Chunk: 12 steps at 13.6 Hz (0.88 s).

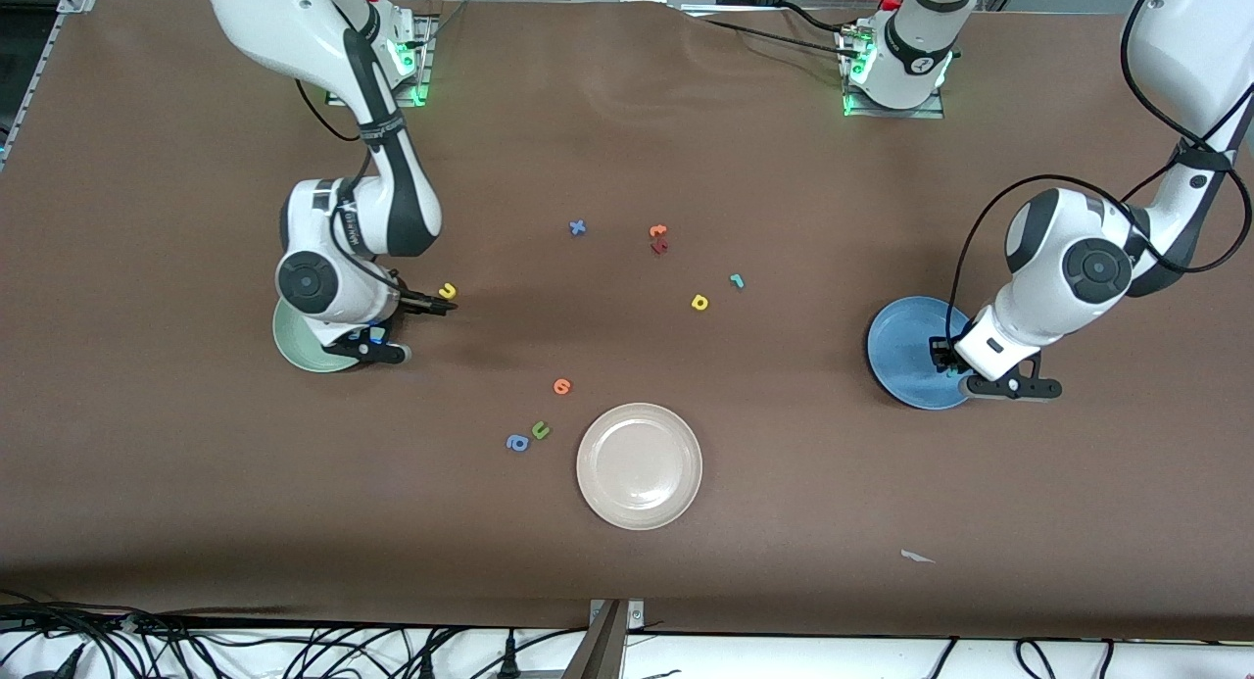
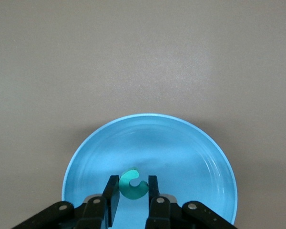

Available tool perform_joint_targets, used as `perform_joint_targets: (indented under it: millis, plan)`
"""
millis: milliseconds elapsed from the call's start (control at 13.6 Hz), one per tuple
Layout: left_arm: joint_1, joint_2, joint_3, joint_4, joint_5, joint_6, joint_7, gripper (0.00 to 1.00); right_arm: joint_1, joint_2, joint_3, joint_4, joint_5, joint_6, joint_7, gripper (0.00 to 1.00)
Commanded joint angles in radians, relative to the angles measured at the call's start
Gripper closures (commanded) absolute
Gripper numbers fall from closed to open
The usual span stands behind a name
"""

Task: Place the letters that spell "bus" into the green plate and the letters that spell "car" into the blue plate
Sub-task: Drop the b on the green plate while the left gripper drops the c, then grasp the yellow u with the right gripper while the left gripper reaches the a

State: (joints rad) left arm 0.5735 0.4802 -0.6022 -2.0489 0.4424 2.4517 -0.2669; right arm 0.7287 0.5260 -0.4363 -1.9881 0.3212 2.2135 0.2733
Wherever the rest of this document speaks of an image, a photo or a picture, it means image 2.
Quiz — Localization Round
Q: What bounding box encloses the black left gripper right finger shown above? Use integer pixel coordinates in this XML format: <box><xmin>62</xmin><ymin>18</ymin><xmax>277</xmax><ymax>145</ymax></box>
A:
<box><xmin>145</xmin><ymin>176</ymin><xmax>239</xmax><ymax>229</ymax></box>

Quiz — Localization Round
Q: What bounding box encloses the brown table cover sheet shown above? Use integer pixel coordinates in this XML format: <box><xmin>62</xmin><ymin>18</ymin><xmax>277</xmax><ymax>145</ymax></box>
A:
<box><xmin>0</xmin><ymin>0</ymin><xmax>286</xmax><ymax>229</ymax></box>

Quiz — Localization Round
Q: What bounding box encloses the teal foam letter c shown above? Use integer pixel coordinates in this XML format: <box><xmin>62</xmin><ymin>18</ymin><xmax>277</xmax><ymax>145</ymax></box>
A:
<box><xmin>118</xmin><ymin>167</ymin><xmax>149</xmax><ymax>200</ymax></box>

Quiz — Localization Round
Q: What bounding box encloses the blue plate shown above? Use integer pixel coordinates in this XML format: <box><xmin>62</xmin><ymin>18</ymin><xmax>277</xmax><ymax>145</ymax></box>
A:
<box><xmin>61</xmin><ymin>114</ymin><xmax>238</xmax><ymax>229</ymax></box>

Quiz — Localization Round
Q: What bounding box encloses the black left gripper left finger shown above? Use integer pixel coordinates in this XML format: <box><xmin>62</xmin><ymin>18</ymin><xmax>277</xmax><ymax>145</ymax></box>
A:
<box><xmin>11</xmin><ymin>175</ymin><xmax>121</xmax><ymax>229</ymax></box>

